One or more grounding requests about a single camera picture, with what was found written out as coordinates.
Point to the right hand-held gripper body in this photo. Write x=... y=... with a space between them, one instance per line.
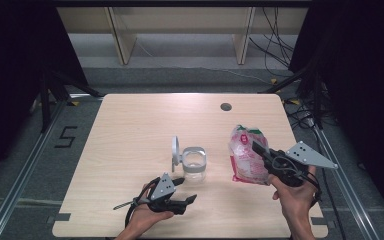
x=308 y=156

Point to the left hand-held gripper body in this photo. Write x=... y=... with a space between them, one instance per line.
x=163 y=188

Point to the pink and green plastic bag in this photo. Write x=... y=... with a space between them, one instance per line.
x=243 y=156

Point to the glass jar with white lid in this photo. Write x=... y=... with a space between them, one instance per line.
x=193 y=163

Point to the person's left hand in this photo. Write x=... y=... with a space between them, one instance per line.
x=146 y=218

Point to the person's right hand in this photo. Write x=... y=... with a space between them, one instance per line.
x=296 y=200

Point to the grey zip tie tail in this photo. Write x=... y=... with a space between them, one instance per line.
x=124 y=204

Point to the yellow tape piece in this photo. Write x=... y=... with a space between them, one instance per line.
x=274 y=81
x=75 y=103
x=294 y=101

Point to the black tripod stand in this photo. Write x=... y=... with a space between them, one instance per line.
x=46 y=100
x=317 y=100

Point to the black curtain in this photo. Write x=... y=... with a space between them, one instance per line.
x=363 y=83
x=13 y=66

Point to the light wooden office desk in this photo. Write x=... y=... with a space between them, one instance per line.
x=180 y=20

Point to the aluminium floor rail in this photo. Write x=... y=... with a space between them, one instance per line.
x=23 y=173
x=346 y=186

